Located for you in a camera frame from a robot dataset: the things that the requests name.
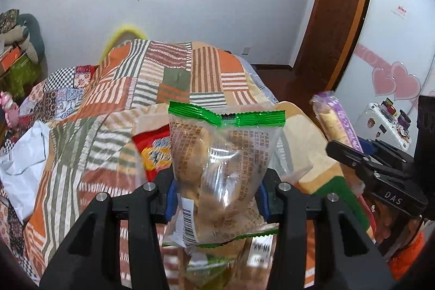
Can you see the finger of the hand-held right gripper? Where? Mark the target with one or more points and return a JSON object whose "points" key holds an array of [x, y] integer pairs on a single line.
{"points": [[346, 155], [394, 159]]}

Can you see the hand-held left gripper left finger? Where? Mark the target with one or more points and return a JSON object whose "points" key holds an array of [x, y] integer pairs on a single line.
{"points": [[171, 201]]}

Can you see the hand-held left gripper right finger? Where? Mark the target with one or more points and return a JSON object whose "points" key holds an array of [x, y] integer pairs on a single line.
{"points": [[263, 205]]}

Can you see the purple cake roll packet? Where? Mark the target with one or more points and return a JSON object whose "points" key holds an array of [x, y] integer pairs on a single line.
{"points": [[338, 122]]}

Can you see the clear green-edged bread packet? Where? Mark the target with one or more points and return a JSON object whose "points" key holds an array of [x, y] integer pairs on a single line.
{"points": [[221, 174]]}

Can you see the orange sleeved right forearm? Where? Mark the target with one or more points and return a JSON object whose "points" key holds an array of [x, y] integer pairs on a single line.
{"points": [[407, 254]]}

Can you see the person's right hand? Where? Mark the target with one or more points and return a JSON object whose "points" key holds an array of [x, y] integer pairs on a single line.
{"points": [[390, 229]]}

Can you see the beige and green blanket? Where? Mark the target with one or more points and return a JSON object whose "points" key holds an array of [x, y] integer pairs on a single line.
{"points": [[316, 171]]}

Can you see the white sticker-covered appliance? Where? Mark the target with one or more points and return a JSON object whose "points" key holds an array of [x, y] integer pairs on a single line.
{"points": [[380, 125]]}

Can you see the clear white-label snack packet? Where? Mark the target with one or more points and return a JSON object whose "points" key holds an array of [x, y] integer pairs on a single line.
{"points": [[260, 252]]}

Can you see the red and yellow snack packet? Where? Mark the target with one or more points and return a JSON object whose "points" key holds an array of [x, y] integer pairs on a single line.
{"points": [[154, 152]]}

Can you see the green-edged snack packet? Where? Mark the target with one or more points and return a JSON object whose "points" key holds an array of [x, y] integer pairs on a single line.
{"points": [[207, 264]]}

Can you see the striped patchwork blanket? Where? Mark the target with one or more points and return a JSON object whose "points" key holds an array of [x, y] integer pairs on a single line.
{"points": [[102, 106]]}

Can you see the white wardrobe with heart stickers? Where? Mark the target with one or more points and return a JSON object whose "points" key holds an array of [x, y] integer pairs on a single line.
{"points": [[397, 25]]}

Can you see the wooden door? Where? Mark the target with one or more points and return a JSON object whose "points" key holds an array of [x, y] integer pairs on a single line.
{"points": [[334, 14]]}

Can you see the white cloth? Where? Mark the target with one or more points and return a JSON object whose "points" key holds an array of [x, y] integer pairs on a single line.
{"points": [[23, 167]]}

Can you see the yellow fuzzy headboard edge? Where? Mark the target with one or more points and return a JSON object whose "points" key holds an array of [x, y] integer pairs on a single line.
{"points": [[119, 35]]}

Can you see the pink doll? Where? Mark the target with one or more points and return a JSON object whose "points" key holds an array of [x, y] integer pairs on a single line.
{"points": [[9, 110]]}

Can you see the green patterned cloth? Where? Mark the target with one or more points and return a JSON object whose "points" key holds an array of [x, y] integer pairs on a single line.
{"points": [[18, 77]]}

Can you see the orange cardboard box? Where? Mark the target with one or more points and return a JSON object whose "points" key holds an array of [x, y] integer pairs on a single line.
{"points": [[12, 59]]}

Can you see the grey stuffed toy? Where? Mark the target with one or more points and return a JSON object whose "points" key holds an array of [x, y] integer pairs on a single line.
{"points": [[29, 35]]}

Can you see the wall socket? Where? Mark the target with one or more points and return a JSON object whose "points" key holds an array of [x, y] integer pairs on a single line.
{"points": [[246, 49]]}

